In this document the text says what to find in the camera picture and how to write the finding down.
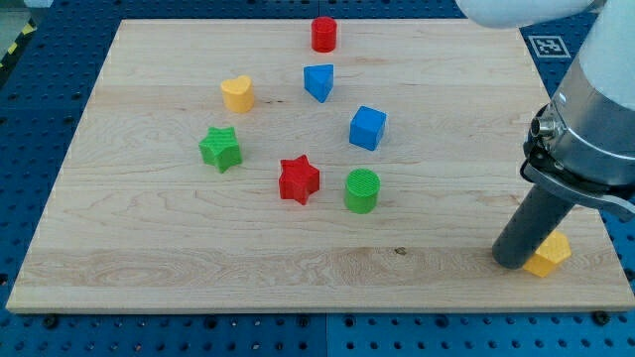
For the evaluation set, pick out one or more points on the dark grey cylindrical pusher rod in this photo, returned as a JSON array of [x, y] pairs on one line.
[[534, 220]]

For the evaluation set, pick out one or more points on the black and white fiducial tag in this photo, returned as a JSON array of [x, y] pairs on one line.
[[549, 47]]

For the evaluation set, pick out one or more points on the yellow hexagon block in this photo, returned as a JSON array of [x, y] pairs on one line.
[[552, 252]]

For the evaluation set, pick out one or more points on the wooden board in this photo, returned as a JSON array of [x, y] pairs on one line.
[[138, 223]]

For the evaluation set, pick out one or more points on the green star block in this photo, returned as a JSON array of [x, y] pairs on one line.
[[220, 148]]

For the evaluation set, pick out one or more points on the green cylinder block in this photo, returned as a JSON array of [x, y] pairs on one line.
[[361, 191]]

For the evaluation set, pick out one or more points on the blue cube block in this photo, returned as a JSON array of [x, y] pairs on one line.
[[367, 127]]

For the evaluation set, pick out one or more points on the blue triangle block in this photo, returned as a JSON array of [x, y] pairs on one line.
[[318, 80]]

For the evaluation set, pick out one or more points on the yellow heart block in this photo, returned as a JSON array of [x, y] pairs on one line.
[[237, 94]]

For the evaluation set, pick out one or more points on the red star block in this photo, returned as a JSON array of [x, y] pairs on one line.
[[298, 179]]

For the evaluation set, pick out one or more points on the red cylinder block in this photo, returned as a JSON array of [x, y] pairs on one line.
[[323, 34]]

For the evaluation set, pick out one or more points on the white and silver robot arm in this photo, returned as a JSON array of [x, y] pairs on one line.
[[581, 145]]

